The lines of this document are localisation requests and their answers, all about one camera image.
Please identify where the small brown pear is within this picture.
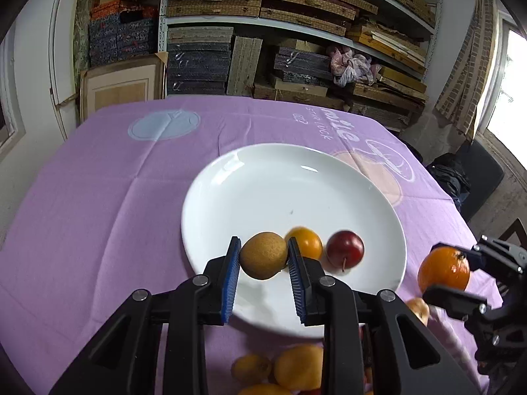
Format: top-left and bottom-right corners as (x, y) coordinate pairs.
(231, 354), (273, 383)

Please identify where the dark red plum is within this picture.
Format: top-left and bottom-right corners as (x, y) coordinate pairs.
(326, 230), (365, 271)

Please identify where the bright window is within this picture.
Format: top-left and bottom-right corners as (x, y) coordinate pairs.
(488, 12), (527, 141)

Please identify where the orange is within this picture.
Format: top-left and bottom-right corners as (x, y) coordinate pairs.
(274, 345), (324, 391)
(417, 245), (471, 294)

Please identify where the upright grey woven box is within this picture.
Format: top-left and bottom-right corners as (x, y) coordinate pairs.
(226, 36), (263, 97)

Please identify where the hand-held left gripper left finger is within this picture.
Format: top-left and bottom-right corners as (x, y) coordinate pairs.
(48, 236), (241, 395)

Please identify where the stack of dark blue boxes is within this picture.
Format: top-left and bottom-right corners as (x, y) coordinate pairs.
(167, 27), (235, 95)

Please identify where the brown russet pear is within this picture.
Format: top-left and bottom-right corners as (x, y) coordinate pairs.
(239, 232), (289, 280)

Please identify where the white plate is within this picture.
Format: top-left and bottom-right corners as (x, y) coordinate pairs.
(181, 143), (407, 338)

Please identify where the pale yellow pear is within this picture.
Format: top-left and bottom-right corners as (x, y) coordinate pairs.
(238, 382), (293, 395)
(405, 297), (431, 327)

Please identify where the orange-red patterned box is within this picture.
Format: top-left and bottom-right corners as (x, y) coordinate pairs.
(91, 0), (159, 20)

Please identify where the pink cloth bundle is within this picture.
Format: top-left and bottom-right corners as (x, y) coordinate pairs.
(327, 46), (382, 88)

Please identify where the brick patterned curtain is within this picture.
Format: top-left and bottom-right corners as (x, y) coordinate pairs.
(434, 0), (501, 136)

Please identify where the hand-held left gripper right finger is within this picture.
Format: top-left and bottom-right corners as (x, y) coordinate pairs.
(287, 237), (480, 395)

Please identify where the black chair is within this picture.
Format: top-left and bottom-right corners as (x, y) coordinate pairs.
(457, 140), (505, 223)

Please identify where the white metal shelf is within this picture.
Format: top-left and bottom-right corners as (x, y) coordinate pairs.
(158, 0), (443, 101)

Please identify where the black bag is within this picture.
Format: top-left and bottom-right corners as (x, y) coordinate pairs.
(426, 152), (471, 210)

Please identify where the stack of dark purple boxes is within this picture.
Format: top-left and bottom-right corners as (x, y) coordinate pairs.
(274, 45), (334, 84)

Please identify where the stack of yellow wooden boxes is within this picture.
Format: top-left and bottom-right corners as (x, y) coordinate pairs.
(346, 20), (429, 105)

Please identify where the white framed window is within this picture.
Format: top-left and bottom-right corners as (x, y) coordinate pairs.
(0, 41), (26, 161)

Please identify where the stack of blue floral boxes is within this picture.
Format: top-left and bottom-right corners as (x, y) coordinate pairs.
(88, 16), (160, 67)

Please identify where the stack of woven tan boxes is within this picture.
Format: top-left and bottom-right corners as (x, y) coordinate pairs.
(167, 0), (379, 38)

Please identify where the white panel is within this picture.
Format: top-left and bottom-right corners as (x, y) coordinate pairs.
(48, 0), (80, 141)

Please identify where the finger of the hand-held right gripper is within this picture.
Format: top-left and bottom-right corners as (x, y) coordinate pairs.
(430, 234), (527, 274)
(423, 285), (491, 320)

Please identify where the yellow-orange round fruit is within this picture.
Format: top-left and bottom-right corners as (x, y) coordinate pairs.
(284, 226), (323, 261)

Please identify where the purple printed tablecloth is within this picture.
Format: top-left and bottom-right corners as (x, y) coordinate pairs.
(0, 94), (511, 395)

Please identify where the green patterned board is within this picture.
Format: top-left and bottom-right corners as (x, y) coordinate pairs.
(73, 0), (92, 91)

